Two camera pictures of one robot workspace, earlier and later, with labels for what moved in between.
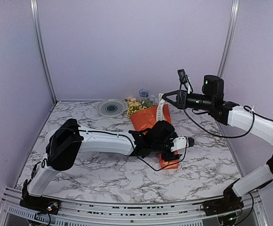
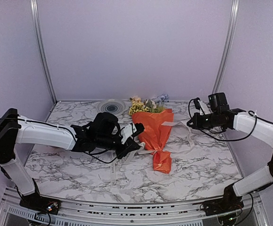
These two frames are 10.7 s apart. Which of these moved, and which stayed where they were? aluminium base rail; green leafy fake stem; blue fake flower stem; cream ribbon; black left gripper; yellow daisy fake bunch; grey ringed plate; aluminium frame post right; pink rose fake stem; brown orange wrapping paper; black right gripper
Moved: black right gripper; brown orange wrapping paper; pink rose fake stem; blue fake flower stem; cream ribbon; green leafy fake stem; black left gripper
Stayed: aluminium frame post right; aluminium base rail; yellow daisy fake bunch; grey ringed plate
